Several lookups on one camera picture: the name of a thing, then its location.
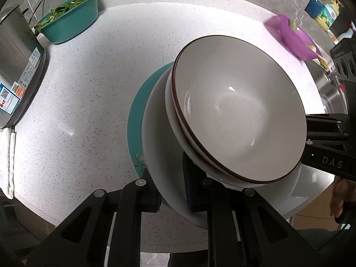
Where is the pink floral ceramic bowl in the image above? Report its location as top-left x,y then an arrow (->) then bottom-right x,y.
172,35 -> 307,183

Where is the stainless steel sink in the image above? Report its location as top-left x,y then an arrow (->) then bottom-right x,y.
306,58 -> 348,114

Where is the peeled green stem lettuce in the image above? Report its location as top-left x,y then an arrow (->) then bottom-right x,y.
287,18 -> 319,53

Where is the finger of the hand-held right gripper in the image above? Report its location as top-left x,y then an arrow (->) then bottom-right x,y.
304,132 -> 351,148
305,113 -> 351,126

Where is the teal bowl with greens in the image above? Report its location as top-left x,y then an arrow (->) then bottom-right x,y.
33,0 -> 103,34

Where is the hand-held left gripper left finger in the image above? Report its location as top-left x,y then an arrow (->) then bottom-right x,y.
26,170 -> 163,267

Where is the stainless steel rice cooker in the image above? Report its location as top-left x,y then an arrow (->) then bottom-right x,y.
0,4 -> 46,130

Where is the purple plastic basin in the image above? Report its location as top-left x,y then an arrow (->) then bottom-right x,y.
265,14 -> 323,61

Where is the grey white plate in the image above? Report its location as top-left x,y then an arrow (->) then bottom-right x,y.
141,67 -> 302,230

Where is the yellow dish soap bottle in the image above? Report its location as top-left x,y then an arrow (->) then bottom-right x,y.
314,0 -> 341,30

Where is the person's right hand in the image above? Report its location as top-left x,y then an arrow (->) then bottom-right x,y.
331,176 -> 349,221

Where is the white folded towel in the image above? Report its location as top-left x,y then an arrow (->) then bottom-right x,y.
0,128 -> 16,200

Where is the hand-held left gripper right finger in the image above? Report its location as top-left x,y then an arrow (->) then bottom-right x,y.
182,152 -> 326,267

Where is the white spray bottle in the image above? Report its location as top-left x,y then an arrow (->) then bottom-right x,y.
338,22 -> 356,43

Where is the large teal floral plate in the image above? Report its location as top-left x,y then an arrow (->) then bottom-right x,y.
127,61 -> 178,178

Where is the blue utensil cup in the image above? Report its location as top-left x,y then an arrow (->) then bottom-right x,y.
304,0 -> 323,18

